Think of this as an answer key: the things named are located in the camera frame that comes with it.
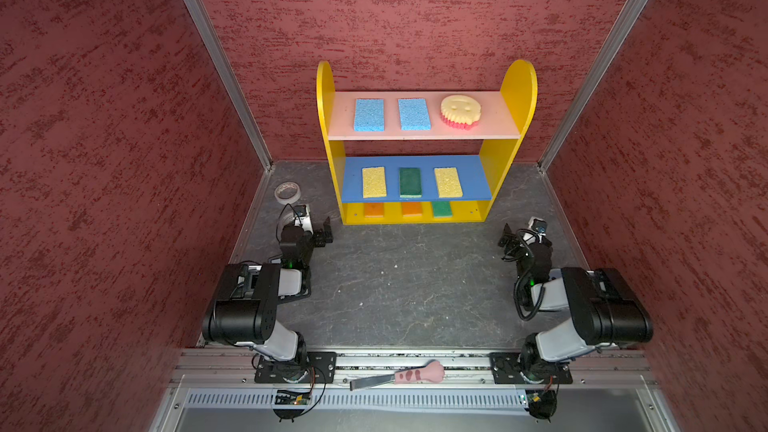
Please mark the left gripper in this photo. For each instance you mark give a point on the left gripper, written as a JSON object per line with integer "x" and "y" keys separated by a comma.
{"x": 319, "y": 239}

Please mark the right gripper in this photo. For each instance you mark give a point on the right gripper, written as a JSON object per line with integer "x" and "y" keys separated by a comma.
{"x": 514, "y": 241}

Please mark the orange sponge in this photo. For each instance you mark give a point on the orange sponge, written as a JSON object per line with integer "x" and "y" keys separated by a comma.
{"x": 374, "y": 210}
{"x": 411, "y": 209}

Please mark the light green sponge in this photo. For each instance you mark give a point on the light green sponge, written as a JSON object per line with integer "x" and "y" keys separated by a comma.
{"x": 442, "y": 210}

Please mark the orange sponge front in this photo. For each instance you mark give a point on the orange sponge front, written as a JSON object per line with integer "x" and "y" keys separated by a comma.
{"x": 411, "y": 209}

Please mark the dark green sponge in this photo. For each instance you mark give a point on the dark green sponge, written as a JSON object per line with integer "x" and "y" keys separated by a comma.
{"x": 410, "y": 182}

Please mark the blue sponge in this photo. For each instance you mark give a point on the blue sponge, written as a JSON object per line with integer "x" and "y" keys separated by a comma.
{"x": 414, "y": 114}
{"x": 369, "y": 115}

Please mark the yellow smiley face sponge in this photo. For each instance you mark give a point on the yellow smiley face sponge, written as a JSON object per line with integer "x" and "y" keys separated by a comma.
{"x": 460, "y": 111}

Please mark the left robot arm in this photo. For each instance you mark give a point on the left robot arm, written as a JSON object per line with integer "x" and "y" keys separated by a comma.
{"x": 243, "y": 311}

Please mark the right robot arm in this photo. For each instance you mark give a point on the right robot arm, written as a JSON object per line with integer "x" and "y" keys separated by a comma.
{"x": 603, "y": 309}

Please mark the yellow shelf with coloured boards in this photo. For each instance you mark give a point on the yellow shelf with coloured boards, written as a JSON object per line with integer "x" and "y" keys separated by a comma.
{"x": 483, "y": 155}

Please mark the clear tape roll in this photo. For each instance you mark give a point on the clear tape roll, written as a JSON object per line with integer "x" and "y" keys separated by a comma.
{"x": 288, "y": 192}

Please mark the black calculator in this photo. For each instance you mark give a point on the black calculator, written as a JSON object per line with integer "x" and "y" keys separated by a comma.
{"x": 293, "y": 291}

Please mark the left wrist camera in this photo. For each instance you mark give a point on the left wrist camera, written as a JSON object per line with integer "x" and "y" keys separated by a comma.
{"x": 301, "y": 217}

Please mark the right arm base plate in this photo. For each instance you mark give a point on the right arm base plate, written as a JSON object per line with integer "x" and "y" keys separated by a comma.
{"x": 509, "y": 368}

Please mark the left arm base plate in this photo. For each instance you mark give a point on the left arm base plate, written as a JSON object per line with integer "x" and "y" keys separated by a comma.
{"x": 314, "y": 367}

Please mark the pink handled scraper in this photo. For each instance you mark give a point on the pink handled scraper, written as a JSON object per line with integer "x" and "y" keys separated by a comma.
{"x": 432, "y": 373}

